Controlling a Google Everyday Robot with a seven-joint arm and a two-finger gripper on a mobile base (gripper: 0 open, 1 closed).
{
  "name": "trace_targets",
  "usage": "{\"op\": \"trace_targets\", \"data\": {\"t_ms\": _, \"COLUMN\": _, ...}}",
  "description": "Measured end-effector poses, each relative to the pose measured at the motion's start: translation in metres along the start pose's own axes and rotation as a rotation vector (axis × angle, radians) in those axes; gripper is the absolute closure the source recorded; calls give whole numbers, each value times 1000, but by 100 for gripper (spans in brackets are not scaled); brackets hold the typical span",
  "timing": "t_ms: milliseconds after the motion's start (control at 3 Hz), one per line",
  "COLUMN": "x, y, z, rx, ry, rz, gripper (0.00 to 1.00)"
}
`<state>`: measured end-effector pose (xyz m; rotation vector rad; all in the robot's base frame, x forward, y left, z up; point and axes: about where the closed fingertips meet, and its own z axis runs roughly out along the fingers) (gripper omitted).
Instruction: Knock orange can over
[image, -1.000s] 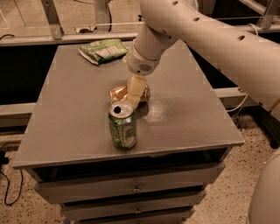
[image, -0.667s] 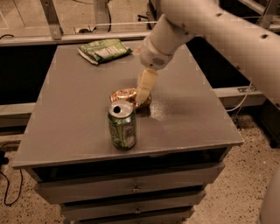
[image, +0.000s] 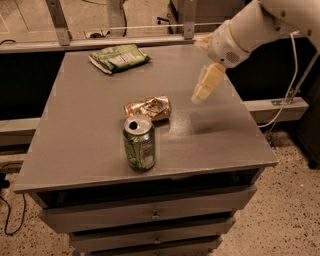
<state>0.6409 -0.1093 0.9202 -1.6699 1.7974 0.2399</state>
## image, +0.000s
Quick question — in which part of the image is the white cable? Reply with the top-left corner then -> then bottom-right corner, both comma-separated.
258,31 -> 299,129

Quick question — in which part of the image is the metal frame rail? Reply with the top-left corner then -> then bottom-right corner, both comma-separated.
0,0 -> 212,54

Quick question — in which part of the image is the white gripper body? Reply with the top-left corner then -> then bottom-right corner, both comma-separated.
208,20 -> 250,68

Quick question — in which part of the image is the black floor cable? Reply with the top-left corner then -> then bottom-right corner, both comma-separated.
0,163 -> 28,236

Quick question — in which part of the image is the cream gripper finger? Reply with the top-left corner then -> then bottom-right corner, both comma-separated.
194,34 -> 212,50
191,63 -> 226,104

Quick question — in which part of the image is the green soda can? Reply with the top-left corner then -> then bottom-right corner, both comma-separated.
123,115 -> 156,172

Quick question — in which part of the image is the green chip bag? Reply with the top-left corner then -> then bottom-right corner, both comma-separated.
89,44 -> 151,75

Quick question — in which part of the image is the orange soda can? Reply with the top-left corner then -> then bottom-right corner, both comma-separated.
124,96 -> 171,121

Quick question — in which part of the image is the grey drawer cabinet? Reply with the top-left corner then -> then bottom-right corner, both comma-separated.
14,45 -> 277,256

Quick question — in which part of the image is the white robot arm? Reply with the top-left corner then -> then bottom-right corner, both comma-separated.
191,0 -> 320,104

